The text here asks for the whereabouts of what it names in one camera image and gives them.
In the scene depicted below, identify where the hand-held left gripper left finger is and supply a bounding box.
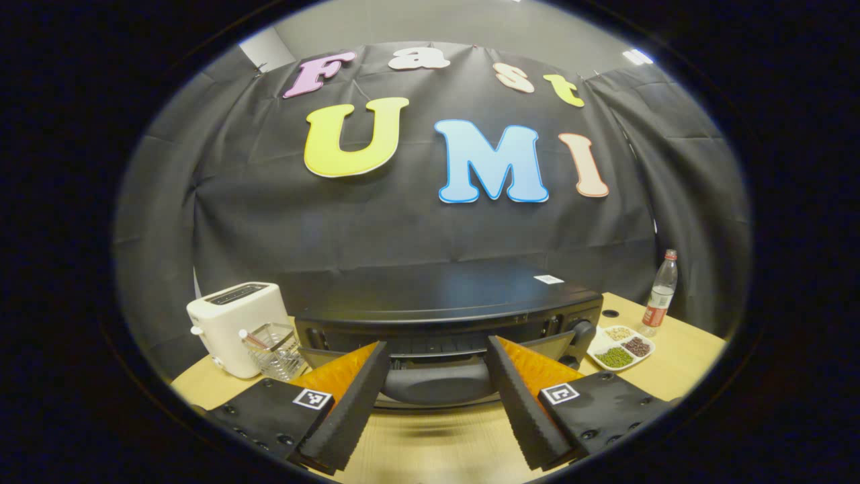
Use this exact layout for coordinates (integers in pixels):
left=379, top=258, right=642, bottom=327
left=195, top=341, right=392, bottom=475

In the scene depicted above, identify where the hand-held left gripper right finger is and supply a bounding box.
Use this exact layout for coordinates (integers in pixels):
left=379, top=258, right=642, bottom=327
left=486, top=335, right=673, bottom=471

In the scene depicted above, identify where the black electric oven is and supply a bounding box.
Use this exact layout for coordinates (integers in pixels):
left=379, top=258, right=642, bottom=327
left=294, top=259, right=604, bottom=411

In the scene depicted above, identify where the white divided plate of beans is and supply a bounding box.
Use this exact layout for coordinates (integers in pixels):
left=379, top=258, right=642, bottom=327
left=587, top=325, right=656, bottom=372

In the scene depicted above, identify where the white toaster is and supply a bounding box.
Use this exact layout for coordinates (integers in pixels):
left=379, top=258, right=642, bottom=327
left=186, top=282, right=291, bottom=379

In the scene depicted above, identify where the clear bottle with red label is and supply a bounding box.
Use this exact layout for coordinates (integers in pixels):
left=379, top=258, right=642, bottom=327
left=640, top=249, right=679, bottom=338

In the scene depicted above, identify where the clear wire utensil holder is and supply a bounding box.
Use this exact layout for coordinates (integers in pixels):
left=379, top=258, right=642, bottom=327
left=239, top=323, right=306, bottom=382

